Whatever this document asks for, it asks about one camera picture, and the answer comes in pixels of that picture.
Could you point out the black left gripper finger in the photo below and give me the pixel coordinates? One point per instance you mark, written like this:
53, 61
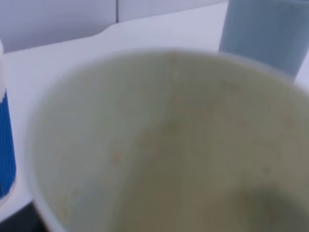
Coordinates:
24, 220

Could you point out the pale green plastic cup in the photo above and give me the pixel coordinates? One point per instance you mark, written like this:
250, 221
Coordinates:
161, 140

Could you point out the blue sleeved paper cup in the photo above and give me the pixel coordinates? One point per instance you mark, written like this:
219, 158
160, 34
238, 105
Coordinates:
7, 156

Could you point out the teal plastic cup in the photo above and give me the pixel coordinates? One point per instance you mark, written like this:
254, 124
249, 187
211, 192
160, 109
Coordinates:
273, 32

